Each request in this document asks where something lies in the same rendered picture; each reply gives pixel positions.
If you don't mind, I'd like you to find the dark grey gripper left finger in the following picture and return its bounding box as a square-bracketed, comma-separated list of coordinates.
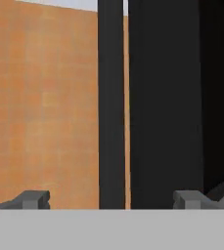
[0, 189, 51, 210]

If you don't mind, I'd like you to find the dark grey upright bar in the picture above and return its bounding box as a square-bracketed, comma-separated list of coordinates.
[97, 0, 126, 210]

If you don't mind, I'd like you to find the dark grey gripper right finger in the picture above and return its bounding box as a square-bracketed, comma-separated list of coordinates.
[172, 189, 224, 210]

